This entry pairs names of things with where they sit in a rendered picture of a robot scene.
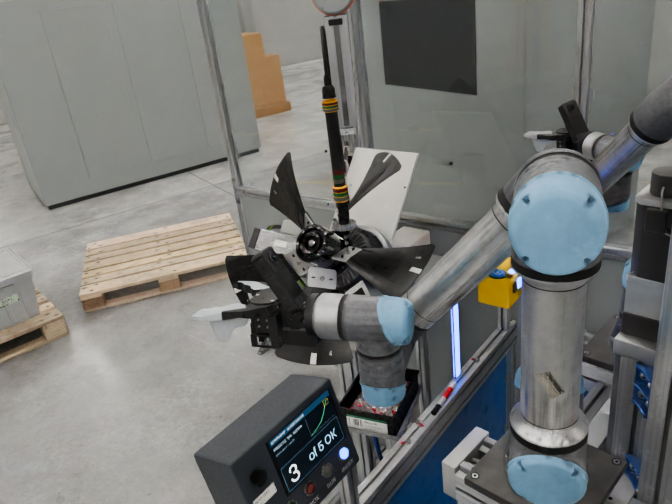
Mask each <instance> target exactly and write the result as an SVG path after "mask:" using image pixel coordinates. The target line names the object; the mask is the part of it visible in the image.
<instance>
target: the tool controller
mask: <svg viewBox="0 0 672 504"><path fill-rule="evenodd" d="M341 446H346V447H347V448H348V451H349V453H348V457H347V458H346V460H340V459H339V457H338V451H339V449H340V447H341ZM298 452H299V453H300V456H301V458H302V461H303V463H304V466H305V468H306V471H307V473H308V475H307V476H306V477H305V478H304V479H303V480H302V481H301V482H300V483H299V484H298V485H297V487H296V488H295V489H294V490H293V491H292V492H291V493H290V494H289V491H288V489H287V486H286V484H285V481H284V479H283V477H282V474H281V472H280V469H281V468H282V467H283V466H284V465H285V464H286V463H287V462H288V461H289V460H290V459H292V458H293V457H294V456H295V455H296V454H297V453H298ZM194 458H195V460H196V462H197V464H198V467H199V469H200V471H201V473H202V475H203V478H204V480H205V482H206V484H207V486H208V489H209V491H210V493H211V495H212V498H213V500H214V502H215V504H287V502H288V501H289V500H291V499H294V500H295V501H296V502H297V504H320V503H321V502H322V501H323V500H324V499H325V498H326V496H327V495H328V494H329V493H330V492H331V491H332V490H333V489H334V488H335V487H336V485H337V484H338V483H339V482H340V481H341V480H342V479H343V478H344V477H345V476H346V474H347V473H348V472H349V471H350V470H351V469H352V468H353V467H354V466H355V465H356V464H357V462H358V461H359V456H358V454H357V451H356V448H355V446H354V443H353V440H352V437H351V435H350V432H349V429H348V427H347V424H346V421H345V418H344V416H343V413H342V410H341V408H340V405H339V402H338V400H337V397H336V394H335V391H334V389H333V386H332V383H331V381H330V379H329V378H323V377H314V376H305V375H296V374H291V375H290V376H288V377H287V378H286V379H285V380H283V381H282V382H281V383H280V384H279V385H277V386H276V387H275V388H274V389H272V390H271V391H270V392H269V393H268V394H266V395H265V396H264V397H263V398H261V399H260V400H259V401H258V402H257V403H255V404H254V405H253V406H252V407H250V408H249V409H248V410H247V411H246V412H244V413H243V414H242V415H241V416H239V417H238V418H237V419H236V420H234V421H233V422H232V423H231V424H230V425H228V426H227V427H226V428H225V429H223V430H222V431H221V432H220V433H219V434H217V435H216V436H215V437H214V438H212V439H211V440H210V441H209V442H208V443H206V444H205V445H204V446H203V447H201V448H200V449H199V450H198V451H197V452H195V453H194ZM327 462H328V463H330V464H331V465H332V467H333V471H332V474H331V476H330V477H328V478H324V477H323V476H322V472H321V471H322V467H323V465H324V464H325V463H327ZM309 480H312V481H314V483H315V485H316V489H315V492H314V494H313V495H311V496H306V495H305V493H304V486H305V484H306V482H307V481H309Z"/></svg>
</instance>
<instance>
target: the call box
mask: <svg viewBox="0 0 672 504"><path fill-rule="evenodd" d="M511 268H512V267H511V258H510V257H508V258H507V259H506V260H505V261H504V262H503V263H502V264H501V265H499V266H498V267H497V268H496V269H501V270H504V271H505V275H506V274H511V275H513V277H512V278H511V279H509V278H505V276H504V277H500V278H496V277H492V276H491V274H490V275H488V276H487V277H486V278H485V279H484V280H483V281H482V282H481V283H480V284H478V301H479V302H481V303H485V304H489V305H493V306H497V307H501V308H505V309H509V308H510V307H511V306H512V305H513V304H514V303H515V302H516V301H517V299H518V298H519V297H520V296H521V295H522V285H521V287H520V288H517V291H516V292H515V293H513V284H514V282H515V281H517V279H518V278H519V277H520V276H519V275H518V274H517V273H516V272H515V273H514V274H512V273H508V271H509V270H510V269H511Z"/></svg>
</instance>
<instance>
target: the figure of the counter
mask: <svg viewBox="0 0 672 504"><path fill-rule="evenodd" d="M280 472H281V474H282V477H283V479H284V481H285V484H286V486H287V489H288V491H289V494H290V493H291V492H292V491H293V490H294V489H295V488H296V487H297V485H298V484H299V483H300V482H301V481H302V480H303V479H304V478H305V477H306V476H307V475H308V473H307V471H306V468H305V466H304V463H303V461H302V458H301V456H300V453H299V452H298V453H297V454H296V455H295V456H294V457H293V458H292V459H290V460H289V461H288V462H287V463H286V464H285V465H284V466H283V467H282V468H281V469H280Z"/></svg>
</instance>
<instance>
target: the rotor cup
mask: <svg viewBox="0 0 672 504"><path fill-rule="evenodd" d="M310 240H314V245H313V246H309V244H308V243H309V241H310ZM328 246H330V247H332V248H334V251H332V250H330V249H328ZM344 248H346V244H345V239H344V235H341V232H340V231H337V232H336V233H334V231H330V230H328V229H326V228H324V227H323V226H321V225H318V224H311V225H308V226H307V227H305V228H304V229H303V230H302V231H301V232H300V233H299V235H298V237H297V239H296V243H295V251H296V254H297V256H298V257H299V258H300V259H301V260H302V261H304V262H306V263H308V264H310V265H312V266H315V267H317V268H325V269H333V270H336V272H337V275H339V274H341V273H342V272H343V271H345V270H346V268H347V267H348V266H349V265H347V264H346V263H342V262H338V261H334V260H330V259H331V258H332V256H334V255H335V254H337V253H338V252H340V251H341V250H343V249H344ZM311 263H314V264H317V265H318V266H316V265H313V264H311Z"/></svg>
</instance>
